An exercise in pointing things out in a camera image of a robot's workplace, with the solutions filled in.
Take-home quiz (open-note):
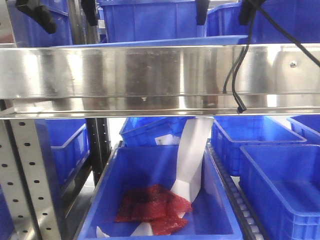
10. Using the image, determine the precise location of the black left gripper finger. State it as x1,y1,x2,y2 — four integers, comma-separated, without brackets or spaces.
15,0,57,34
81,0,98,26

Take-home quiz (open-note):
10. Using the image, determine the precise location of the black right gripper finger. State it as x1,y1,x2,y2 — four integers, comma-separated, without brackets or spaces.
238,0,265,26
195,0,210,26

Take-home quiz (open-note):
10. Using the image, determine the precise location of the light blue plastic tray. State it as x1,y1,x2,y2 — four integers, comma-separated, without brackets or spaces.
55,35,248,48

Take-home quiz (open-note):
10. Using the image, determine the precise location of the blue bin upper left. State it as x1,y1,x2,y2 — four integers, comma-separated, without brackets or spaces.
6,0,73,48

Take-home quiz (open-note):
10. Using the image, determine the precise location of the blue bin upper centre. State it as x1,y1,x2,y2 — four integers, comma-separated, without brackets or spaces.
100,0,204,43

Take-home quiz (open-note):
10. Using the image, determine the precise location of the white paper strip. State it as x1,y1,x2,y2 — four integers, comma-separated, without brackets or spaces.
95,117,214,240

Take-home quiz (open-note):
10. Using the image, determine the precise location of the blue bin middle right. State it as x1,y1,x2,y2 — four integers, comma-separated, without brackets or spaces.
210,115,307,177

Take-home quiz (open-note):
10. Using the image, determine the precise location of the blue bin lower left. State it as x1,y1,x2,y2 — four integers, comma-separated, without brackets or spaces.
34,119,91,187

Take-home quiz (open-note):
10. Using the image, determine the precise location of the blue bin rear centre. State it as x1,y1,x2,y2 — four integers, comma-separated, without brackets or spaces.
119,116,193,147

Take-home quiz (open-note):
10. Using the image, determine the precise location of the perforated steel upright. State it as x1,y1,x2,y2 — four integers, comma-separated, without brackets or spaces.
0,119,66,240

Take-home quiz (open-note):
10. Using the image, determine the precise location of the blue bin lower right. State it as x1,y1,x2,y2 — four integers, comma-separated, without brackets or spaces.
239,144,320,240

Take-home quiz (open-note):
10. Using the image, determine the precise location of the blue bin with red bag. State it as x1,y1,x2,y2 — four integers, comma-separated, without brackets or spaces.
78,145,243,240

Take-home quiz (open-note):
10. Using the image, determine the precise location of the red mesh bag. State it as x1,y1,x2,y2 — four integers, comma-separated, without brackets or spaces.
114,184,193,236

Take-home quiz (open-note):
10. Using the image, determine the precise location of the stainless steel shelf rail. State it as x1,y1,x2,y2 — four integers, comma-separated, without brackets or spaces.
0,44,320,119

